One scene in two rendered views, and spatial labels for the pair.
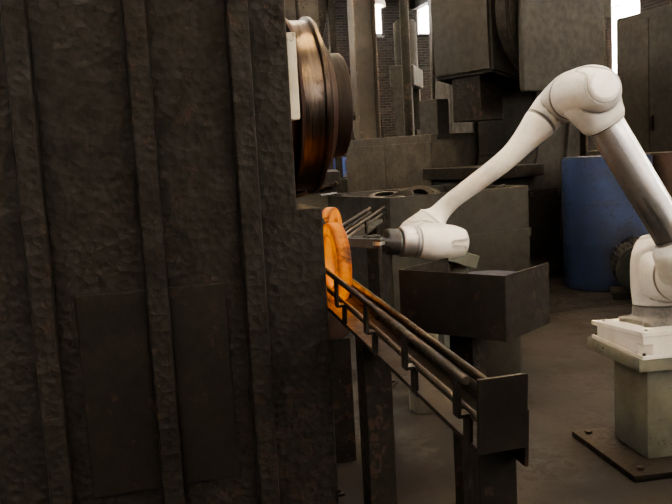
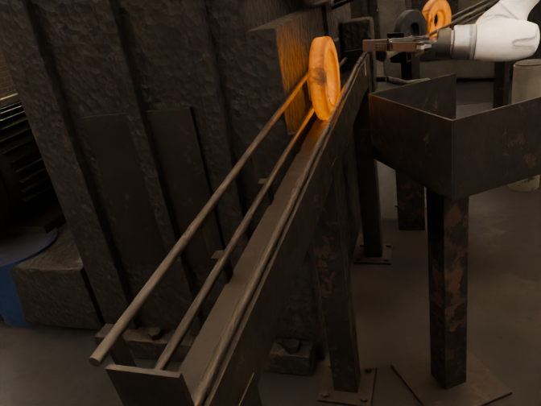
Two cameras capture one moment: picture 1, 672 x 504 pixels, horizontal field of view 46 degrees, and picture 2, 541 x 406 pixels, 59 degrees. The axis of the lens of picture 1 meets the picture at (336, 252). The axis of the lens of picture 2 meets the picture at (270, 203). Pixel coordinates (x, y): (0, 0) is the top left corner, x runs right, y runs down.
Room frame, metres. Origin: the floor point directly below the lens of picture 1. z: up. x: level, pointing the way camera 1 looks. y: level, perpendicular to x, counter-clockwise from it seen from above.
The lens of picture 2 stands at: (0.87, -0.51, 0.95)
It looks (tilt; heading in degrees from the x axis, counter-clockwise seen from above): 25 degrees down; 36
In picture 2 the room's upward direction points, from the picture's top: 10 degrees counter-clockwise
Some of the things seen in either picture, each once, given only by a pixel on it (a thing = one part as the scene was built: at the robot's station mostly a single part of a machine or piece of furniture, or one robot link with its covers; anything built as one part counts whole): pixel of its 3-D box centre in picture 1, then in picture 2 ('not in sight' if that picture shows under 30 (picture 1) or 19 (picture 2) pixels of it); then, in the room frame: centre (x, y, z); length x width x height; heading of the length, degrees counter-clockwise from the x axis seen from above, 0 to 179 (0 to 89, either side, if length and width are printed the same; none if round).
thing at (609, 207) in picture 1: (606, 220); not in sight; (5.40, -1.84, 0.45); 0.59 x 0.59 x 0.89
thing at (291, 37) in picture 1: (281, 82); not in sight; (1.84, 0.10, 1.15); 0.26 x 0.02 x 0.18; 15
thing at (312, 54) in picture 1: (297, 107); not in sight; (2.20, 0.08, 1.11); 0.47 x 0.06 x 0.47; 15
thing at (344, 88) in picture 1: (332, 105); not in sight; (2.22, -0.01, 1.11); 0.28 x 0.06 x 0.28; 15
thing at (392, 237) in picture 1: (382, 241); (433, 43); (2.26, -0.13, 0.73); 0.09 x 0.08 x 0.07; 105
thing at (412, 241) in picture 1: (407, 241); (461, 42); (2.28, -0.21, 0.72); 0.09 x 0.06 x 0.09; 15
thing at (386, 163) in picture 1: (410, 203); not in sight; (6.63, -0.64, 0.55); 1.10 x 0.53 x 1.10; 35
